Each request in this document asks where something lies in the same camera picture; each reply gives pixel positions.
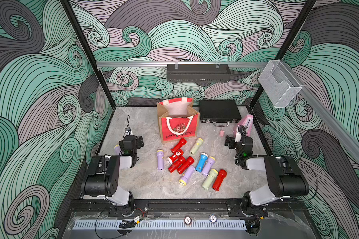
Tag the red jute tote bag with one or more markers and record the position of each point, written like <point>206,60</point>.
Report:
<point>177,119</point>

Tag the black hard carry case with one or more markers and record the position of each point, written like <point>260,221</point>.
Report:
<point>221,113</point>

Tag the pink metronome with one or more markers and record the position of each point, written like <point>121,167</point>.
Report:
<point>247,122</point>

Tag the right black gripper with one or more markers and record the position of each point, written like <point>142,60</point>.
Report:
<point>233,143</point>

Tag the white perforated cable tray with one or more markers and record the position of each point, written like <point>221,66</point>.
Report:
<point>161,225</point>

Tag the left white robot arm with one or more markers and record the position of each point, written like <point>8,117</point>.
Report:
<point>102,178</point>

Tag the clear plastic wall bin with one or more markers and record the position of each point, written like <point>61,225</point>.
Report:
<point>280,83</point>

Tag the red flashlight white head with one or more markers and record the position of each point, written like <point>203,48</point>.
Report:
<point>176,155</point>

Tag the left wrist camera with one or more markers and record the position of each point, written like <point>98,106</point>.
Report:
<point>127,131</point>

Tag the black wall shelf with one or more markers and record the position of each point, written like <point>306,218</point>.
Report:
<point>198,73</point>

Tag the blue flashlight white head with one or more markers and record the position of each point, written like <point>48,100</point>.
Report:
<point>201,162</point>

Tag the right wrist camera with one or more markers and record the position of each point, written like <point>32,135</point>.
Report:
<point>240,133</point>

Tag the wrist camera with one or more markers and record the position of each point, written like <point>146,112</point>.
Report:
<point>127,131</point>
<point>240,133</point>

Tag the pale green flashlight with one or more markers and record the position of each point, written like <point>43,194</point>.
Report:
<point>210,179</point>
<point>196,146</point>

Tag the purple flashlight yellow head bottom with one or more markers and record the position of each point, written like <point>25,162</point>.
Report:
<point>187,175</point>

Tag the pale green flashlight upper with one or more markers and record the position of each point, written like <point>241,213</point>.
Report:
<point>196,146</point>

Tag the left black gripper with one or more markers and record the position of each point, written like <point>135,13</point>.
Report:
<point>134,141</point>

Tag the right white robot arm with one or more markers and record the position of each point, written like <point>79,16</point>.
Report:
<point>285,180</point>

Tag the pale green flashlight lower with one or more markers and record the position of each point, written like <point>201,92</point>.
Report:
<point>210,179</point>

